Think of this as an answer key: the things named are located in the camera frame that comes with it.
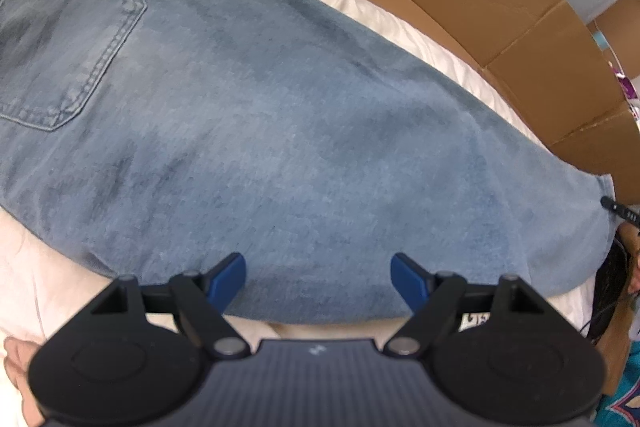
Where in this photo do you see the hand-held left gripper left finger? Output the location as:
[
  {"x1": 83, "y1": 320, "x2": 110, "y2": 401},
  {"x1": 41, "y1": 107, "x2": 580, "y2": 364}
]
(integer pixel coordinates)
[{"x1": 90, "y1": 251, "x2": 249, "y2": 359}]

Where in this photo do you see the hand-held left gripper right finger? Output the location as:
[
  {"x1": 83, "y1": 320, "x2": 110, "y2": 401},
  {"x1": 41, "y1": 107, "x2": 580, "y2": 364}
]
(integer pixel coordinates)
[{"x1": 385, "y1": 251, "x2": 552, "y2": 359}]

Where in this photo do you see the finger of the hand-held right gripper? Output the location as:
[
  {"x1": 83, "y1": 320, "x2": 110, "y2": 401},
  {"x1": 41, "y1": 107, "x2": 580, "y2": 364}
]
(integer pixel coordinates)
[{"x1": 599, "y1": 195, "x2": 640, "y2": 229}]

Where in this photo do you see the purple and white plastic bag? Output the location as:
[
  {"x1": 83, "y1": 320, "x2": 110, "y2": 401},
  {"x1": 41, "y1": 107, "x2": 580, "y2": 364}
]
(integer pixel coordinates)
[{"x1": 606, "y1": 57, "x2": 640, "y2": 120}]

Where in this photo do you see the teal printed garment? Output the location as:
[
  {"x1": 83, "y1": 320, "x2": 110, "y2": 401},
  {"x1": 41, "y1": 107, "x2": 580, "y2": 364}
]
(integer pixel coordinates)
[{"x1": 594, "y1": 381, "x2": 640, "y2": 427}]

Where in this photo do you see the cream bear print bed sheet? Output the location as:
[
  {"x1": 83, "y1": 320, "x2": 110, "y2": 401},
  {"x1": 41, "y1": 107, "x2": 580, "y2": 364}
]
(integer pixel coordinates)
[{"x1": 0, "y1": 0, "x2": 610, "y2": 427}]

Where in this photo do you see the person's bare leg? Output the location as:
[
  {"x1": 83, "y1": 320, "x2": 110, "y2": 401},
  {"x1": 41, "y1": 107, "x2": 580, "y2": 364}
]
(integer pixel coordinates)
[{"x1": 4, "y1": 336, "x2": 48, "y2": 427}]

